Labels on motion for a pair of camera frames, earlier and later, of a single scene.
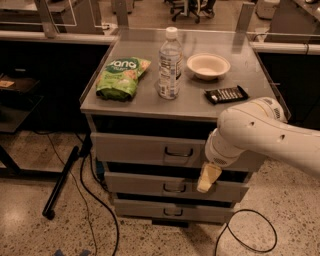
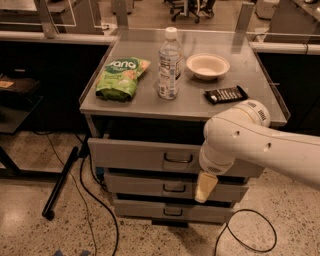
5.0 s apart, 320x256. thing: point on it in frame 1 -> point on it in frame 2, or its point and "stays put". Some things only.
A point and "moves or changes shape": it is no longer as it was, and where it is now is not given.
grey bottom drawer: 193,211 stays put
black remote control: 225,94 stays put
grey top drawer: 158,149 moves or changes shape
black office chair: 194,8 stays put
